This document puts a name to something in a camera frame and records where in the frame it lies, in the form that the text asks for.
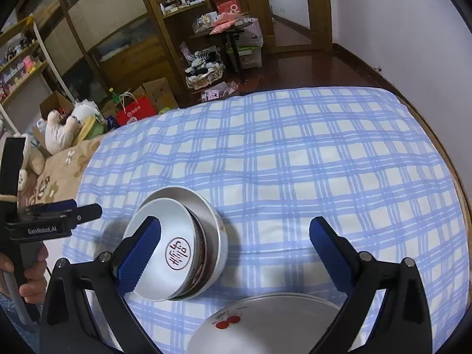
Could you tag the red patterned small bowl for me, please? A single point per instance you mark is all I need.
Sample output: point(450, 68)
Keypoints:
point(202, 268)

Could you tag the wooden cabinet with glass doors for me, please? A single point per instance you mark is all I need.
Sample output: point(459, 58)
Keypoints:
point(98, 45)

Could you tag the red paper shopping bag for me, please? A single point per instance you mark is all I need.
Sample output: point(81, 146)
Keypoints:
point(138, 109)

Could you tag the wooden door frame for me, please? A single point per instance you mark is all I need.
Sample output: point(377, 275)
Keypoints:
point(293, 25)

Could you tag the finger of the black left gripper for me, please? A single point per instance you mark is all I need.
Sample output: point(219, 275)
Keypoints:
point(60, 206)
point(84, 214)

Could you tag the large plain white bowl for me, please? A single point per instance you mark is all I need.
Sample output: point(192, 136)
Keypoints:
point(214, 229)

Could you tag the small cluttered black table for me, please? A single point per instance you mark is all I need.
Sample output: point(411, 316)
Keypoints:
point(241, 38)

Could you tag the wicker basket with items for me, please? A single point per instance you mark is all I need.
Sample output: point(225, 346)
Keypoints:
point(206, 67)

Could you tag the white shelf with toys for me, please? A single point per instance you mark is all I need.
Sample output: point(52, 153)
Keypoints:
point(24, 64)

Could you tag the white plush toy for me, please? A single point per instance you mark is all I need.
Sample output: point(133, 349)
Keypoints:
point(63, 131)

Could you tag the cardboard box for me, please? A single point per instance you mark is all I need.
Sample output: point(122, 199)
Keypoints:
point(159, 94)

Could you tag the brown floral blanket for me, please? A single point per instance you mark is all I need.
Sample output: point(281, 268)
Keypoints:
point(57, 178)

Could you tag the white dish with red seal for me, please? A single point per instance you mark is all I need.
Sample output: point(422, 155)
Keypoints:
point(167, 275)

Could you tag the blue white checked cloth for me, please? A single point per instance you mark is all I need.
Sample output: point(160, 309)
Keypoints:
point(270, 163)

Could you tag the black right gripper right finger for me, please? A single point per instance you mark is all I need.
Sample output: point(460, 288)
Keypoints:
point(344, 264)

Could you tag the person's left hand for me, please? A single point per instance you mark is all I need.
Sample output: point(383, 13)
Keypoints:
point(34, 291)

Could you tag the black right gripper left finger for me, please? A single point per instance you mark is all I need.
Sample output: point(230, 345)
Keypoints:
point(124, 267)

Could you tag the green bottle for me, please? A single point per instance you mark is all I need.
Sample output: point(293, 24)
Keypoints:
point(114, 96)

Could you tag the white plate with cherries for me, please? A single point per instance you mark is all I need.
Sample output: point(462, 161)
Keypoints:
point(271, 323)

